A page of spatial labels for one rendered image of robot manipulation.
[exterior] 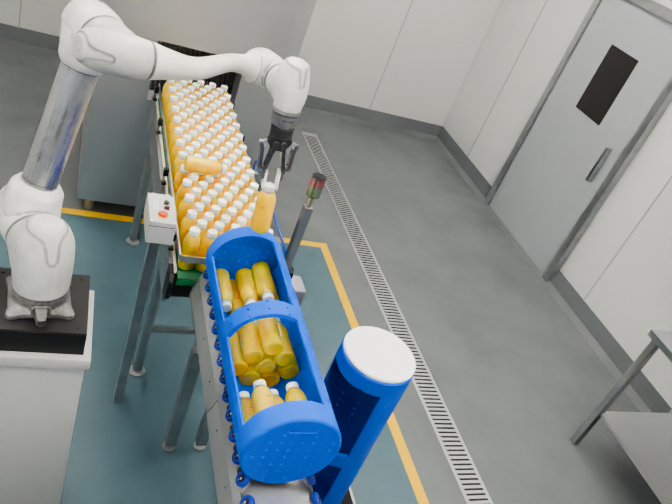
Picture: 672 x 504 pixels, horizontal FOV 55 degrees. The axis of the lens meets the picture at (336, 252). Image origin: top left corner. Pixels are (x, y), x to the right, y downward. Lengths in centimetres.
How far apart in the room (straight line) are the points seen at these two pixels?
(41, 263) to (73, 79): 50
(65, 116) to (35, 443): 105
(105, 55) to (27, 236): 54
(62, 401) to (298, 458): 77
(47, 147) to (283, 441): 104
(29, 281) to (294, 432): 84
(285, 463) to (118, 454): 135
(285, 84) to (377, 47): 497
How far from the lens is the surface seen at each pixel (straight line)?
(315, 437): 181
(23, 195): 205
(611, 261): 535
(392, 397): 234
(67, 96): 193
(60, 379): 213
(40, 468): 247
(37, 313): 201
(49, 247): 191
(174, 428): 302
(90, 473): 303
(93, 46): 172
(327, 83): 693
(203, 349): 234
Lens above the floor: 248
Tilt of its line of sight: 32 degrees down
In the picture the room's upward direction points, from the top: 23 degrees clockwise
